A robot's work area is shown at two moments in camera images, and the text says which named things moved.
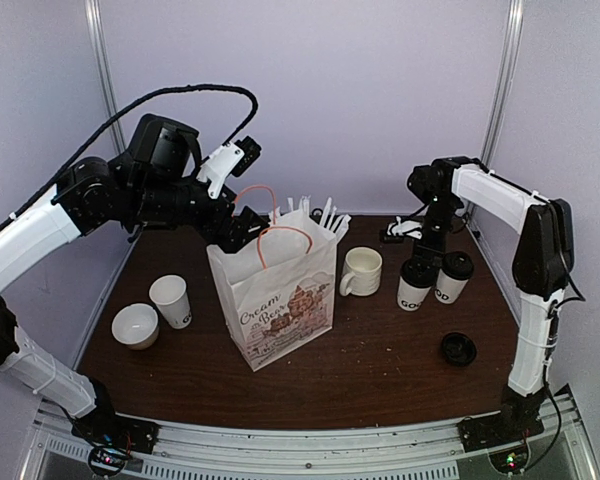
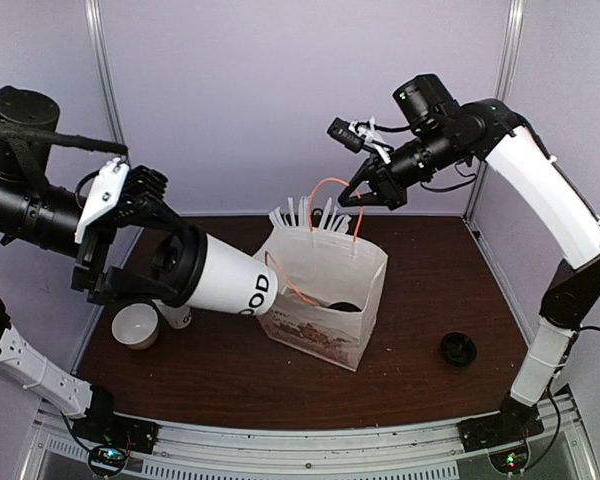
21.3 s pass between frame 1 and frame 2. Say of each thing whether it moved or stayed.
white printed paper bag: moved
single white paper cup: moved
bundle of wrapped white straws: stayed
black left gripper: moved
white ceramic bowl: stayed
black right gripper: moved
